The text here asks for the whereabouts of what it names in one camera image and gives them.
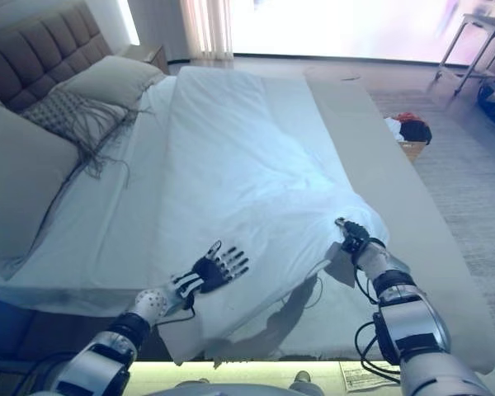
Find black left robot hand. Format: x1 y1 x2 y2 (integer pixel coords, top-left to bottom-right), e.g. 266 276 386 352
171 240 251 299

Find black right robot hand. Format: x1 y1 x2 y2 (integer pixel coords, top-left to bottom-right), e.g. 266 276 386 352
334 217 387 257

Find white duvet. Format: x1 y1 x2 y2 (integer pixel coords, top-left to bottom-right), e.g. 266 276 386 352
158 65 389 367

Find beige bed runner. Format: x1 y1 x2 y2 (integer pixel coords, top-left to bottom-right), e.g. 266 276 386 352
304 65 495 375

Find white bed sheet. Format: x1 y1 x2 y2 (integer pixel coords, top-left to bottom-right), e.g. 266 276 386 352
0 73 179 319

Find white garment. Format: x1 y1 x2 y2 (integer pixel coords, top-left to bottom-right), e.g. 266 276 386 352
383 116 406 142

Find silver robot torso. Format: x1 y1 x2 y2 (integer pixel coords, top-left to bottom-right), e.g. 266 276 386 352
160 379 303 396

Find black garment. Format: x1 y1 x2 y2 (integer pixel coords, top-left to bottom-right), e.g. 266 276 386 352
399 119 433 145

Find printed paper sheet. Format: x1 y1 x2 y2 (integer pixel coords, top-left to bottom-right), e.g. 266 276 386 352
339 361 402 391

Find silver right robot leg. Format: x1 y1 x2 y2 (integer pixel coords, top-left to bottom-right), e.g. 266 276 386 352
287 370 315 394

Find woven fringed cushion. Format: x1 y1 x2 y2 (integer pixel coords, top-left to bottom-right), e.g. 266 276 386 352
21 89 144 190

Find large beige pillow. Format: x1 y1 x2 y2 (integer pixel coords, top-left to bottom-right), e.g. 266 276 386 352
0 97 83 262

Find brown nightstand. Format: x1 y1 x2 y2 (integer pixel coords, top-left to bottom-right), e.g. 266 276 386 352
120 42 168 76

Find light window curtain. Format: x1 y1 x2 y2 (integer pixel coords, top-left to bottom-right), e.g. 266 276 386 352
178 0 234 59

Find brown tufted headboard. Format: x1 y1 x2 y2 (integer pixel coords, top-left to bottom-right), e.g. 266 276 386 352
0 0 113 116

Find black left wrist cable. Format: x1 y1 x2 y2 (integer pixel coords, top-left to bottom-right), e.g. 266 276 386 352
151 294 198 329

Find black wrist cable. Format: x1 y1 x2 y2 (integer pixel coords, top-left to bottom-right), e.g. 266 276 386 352
151 294 198 329
352 262 402 375

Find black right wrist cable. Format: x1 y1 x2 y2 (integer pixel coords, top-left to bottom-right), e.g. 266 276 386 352
352 262 402 375

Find brown upholstered bed frame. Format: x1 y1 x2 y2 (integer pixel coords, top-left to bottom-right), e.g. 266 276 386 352
0 284 178 366

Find metal frame table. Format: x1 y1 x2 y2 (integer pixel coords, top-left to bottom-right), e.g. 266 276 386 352
427 12 495 97

